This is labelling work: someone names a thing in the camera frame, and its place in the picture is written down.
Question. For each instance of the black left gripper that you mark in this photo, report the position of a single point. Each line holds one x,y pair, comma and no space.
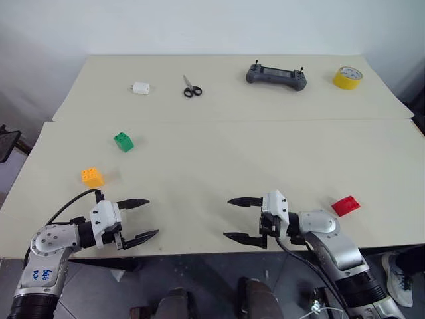
109,238

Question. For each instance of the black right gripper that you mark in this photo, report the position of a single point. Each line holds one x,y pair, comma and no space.
269,224

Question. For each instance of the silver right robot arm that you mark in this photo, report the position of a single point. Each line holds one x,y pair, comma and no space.
335,242

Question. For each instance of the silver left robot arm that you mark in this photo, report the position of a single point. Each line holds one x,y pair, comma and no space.
50,246

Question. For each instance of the yellow toy block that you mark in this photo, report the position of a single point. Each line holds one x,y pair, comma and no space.
92,177

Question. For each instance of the dark rounded shape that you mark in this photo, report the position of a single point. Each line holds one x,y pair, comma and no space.
176,305
259,299

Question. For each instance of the green toy block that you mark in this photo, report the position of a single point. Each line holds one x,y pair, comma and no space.
123,142

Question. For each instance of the red toy block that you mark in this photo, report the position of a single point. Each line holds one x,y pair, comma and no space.
346,205

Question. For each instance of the white charger plug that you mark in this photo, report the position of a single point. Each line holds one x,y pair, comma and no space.
140,88

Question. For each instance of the grey remote controller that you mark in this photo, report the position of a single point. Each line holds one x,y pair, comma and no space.
276,76

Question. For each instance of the white sneaker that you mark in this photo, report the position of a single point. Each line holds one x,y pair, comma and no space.
396,280

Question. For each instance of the dark trouser leg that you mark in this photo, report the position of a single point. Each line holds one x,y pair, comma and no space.
411,260

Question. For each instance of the yellow tape roll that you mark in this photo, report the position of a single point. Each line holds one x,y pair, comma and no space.
347,79

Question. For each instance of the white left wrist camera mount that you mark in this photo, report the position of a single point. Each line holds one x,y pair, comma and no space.
104,212

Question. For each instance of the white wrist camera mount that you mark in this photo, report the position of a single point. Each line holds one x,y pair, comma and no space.
104,212
275,202

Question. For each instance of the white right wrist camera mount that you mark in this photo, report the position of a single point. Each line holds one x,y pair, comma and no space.
275,202

